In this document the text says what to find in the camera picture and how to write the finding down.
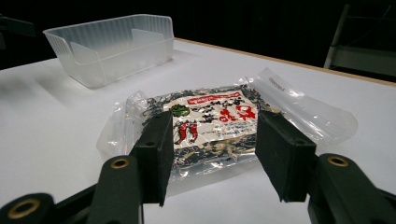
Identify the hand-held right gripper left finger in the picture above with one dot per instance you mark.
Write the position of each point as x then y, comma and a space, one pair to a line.
155, 146

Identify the dark device on stand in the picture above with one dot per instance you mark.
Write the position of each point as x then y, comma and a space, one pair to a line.
14, 29

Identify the grey metal stand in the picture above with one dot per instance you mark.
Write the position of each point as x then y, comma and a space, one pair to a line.
361, 46

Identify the translucent plastic bin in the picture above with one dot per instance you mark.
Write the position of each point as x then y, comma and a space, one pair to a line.
112, 49

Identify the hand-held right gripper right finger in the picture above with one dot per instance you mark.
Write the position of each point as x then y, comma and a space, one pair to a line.
286, 155

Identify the clear plastic seaweed packet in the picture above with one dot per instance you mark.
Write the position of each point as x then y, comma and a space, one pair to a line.
214, 124

